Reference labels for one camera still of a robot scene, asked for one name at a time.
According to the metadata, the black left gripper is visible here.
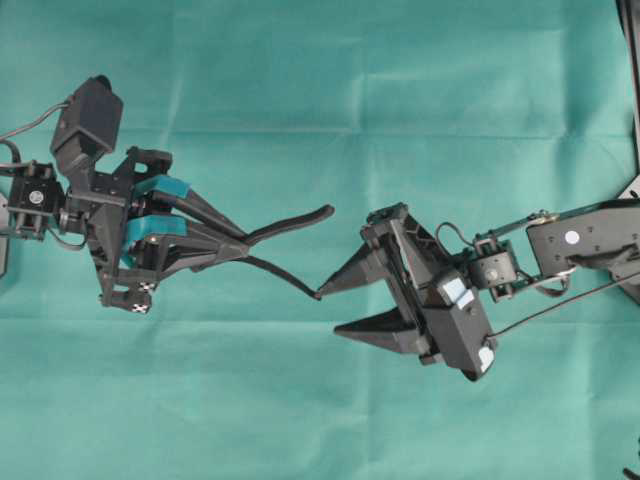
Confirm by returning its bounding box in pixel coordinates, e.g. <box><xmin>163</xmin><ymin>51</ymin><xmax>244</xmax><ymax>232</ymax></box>
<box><xmin>64</xmin><ymin>147</ymin><xmax>249</xmax><ymax>313</ymax></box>

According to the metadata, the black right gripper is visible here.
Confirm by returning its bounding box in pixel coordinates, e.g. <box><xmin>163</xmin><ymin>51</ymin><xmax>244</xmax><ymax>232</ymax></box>
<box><xmin>318</xmin><ymin>203</ymin><xmax>462</xmax><ymax>364</ymax></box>

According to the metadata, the black Velcro strap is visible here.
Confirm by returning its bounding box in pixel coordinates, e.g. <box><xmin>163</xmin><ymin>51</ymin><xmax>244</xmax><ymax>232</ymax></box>
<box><xmin>242</xmin><ymin>203</ymin><xmax>335</xmax><ymax>302</ymax></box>

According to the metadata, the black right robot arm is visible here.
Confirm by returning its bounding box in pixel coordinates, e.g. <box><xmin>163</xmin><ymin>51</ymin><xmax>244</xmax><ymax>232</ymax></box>
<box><xmin>318</xmin><ymin>199</ymin><xmax>639</xmax><ymax>381</ymax></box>

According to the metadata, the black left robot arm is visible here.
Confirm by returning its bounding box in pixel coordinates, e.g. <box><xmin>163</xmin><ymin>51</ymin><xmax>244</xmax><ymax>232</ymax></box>
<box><xmin>1</xmin><ymin>147</ymin><xmax>250</xmax><ymax>313</ymax></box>

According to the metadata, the teal green table cloth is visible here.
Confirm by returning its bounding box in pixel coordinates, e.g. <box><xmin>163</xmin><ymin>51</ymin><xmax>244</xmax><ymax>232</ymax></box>
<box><xmin>1</xmin><ymin>1</ymin><xmax>639</xmax><ymax>479</ymax></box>

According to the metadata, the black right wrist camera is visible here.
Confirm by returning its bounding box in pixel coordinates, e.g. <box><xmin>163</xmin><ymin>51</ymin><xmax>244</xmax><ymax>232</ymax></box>
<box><xmin>425</xmin><ymin>271</ymin><xmax>498</xmax><ymax>382</ymax></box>

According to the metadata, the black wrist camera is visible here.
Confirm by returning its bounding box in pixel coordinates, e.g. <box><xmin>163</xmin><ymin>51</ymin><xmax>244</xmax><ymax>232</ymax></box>
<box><xmin>425</xmin><ymin>271</ymin><xmax>498</xmax><ymax>382</ymax></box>
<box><xmin>50</xmin><ymin>75</ymin><xmax>123</xmax><ymax>186</ymax></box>

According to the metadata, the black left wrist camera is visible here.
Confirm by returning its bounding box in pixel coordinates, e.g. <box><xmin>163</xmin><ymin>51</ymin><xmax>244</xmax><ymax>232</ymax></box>
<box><xmin>50</xmin><ymin>75</ymin><xmax>123</xmax><ymax>186</ymax></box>

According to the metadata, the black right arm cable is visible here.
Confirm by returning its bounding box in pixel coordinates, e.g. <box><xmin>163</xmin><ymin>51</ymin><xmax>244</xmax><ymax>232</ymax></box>
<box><xmin>487</xmin><ymin>273</ymin><xmax>640</xmax><ymax>341</ymax></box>

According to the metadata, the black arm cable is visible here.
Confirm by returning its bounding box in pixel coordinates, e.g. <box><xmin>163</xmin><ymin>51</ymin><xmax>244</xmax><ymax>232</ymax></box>
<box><xmin>0</xmin><ymin>101</ymin><xmax>71</xmax><ymax>166</ymax></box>
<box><xmin>487</xmin><ymin>273</ymin><xmax>640</xmax><ymax>341</ymax></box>

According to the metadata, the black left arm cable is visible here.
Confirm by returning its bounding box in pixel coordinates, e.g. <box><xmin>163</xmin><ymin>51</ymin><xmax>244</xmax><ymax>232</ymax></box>
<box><xmin>0</xmin><ymin>101</ymin><xmax>71</xmax><ymax>166</ymax></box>

